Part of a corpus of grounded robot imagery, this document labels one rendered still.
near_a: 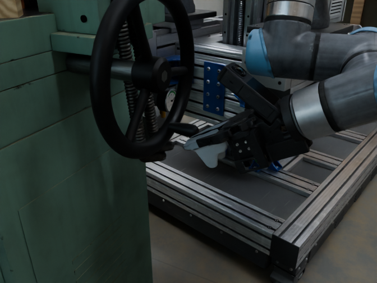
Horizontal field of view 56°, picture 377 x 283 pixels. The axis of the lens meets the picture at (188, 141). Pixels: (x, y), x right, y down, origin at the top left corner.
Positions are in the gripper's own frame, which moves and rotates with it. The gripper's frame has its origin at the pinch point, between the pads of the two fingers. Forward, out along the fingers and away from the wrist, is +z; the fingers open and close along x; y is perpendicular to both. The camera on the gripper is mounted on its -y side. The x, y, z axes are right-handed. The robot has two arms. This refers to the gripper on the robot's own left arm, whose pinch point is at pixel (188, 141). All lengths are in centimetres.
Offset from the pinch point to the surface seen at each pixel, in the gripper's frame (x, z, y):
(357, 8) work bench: 264, -8, 6
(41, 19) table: -6.9, 10.4, -29.3
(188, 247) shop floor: 43, 53, 49
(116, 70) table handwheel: -3.1, 4.3, -16.5
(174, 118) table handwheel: 4.8, 4.0, -4.1
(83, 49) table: -5.8, 6.2, -21.9
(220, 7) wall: 325, 116, -53
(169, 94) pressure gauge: 23.9, 15.7, -7.9
